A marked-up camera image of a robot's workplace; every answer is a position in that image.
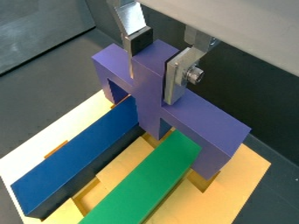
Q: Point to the green rectangular bar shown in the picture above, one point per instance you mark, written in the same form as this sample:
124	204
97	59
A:
139	193

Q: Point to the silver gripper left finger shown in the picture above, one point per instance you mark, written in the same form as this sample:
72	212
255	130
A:
136	33

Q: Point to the blue rectangular bar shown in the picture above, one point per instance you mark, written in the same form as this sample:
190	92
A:
53	180

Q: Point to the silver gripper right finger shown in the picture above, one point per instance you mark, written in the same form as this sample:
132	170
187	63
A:
182	70

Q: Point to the purple comb-shaped block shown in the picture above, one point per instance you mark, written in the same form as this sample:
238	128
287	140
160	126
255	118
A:
137	76

